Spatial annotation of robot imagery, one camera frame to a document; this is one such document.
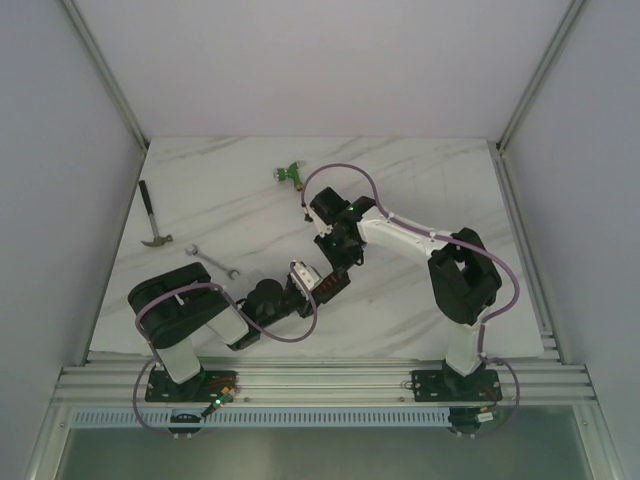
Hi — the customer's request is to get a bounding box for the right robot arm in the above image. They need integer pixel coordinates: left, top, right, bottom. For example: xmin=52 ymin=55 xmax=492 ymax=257
xmin=302 ymin=187 xmax=502 ymax=399

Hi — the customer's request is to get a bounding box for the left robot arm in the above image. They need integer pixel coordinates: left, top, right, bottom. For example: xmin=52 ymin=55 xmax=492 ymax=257
xmin=127 ymin=262 xmax=321 ymax=402

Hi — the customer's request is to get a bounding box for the silver open-end wrench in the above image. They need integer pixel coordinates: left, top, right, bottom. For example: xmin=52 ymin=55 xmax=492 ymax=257
xmin=185 ymin=244 xmax=240 ymax=279

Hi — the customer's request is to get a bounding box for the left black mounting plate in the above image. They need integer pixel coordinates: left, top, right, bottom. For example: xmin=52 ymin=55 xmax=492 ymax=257
xmin=145 ymin=370 xmax=237 ymax=403

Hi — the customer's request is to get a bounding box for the black mounting plate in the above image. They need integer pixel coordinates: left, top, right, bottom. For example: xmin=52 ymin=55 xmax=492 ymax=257
xmin=145 ymin=370 xmax=237 ymax=403
xmin=409 ymin=366 xmax=503 ymax=403

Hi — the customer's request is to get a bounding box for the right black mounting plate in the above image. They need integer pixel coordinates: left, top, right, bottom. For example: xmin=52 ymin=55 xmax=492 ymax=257
xmin=409 ymin=366 xmax=503 ymax=403

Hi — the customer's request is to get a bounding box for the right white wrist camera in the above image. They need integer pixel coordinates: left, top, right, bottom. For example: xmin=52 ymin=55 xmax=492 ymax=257
xmin=302 ymin=206 xmax=333 ymax=238

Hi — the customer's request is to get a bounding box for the claw hammer black handle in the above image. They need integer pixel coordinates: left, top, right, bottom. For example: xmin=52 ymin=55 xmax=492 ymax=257
xmin=138 ymin=180 xmax=173 ymax=248

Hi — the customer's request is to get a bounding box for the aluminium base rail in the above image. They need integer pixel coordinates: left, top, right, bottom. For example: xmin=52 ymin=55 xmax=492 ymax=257
xmin=53 ymin=355 xmax=596 ymax=406

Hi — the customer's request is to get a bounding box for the white slotted cable duct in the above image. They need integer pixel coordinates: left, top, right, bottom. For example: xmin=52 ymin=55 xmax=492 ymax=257
xmin=69 ymin=405 xmax=571 ymax=430

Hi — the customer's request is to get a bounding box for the left aluminium frame post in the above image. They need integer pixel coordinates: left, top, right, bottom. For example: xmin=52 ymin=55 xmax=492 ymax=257
xmin=59 ymin=0 xmax=150 ymax=154

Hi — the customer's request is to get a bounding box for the aluminium frame post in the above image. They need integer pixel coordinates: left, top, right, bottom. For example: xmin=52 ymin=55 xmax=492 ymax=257
xmin=59 ymin=0 xmax=150 ymax=154
xmin=496 ymin=0 xmax=590 ymax=155

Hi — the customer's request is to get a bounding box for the right aluminium frame post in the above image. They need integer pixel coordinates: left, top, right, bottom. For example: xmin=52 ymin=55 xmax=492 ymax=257
xmin=496 ymin=0 xmax=590 ymax=155

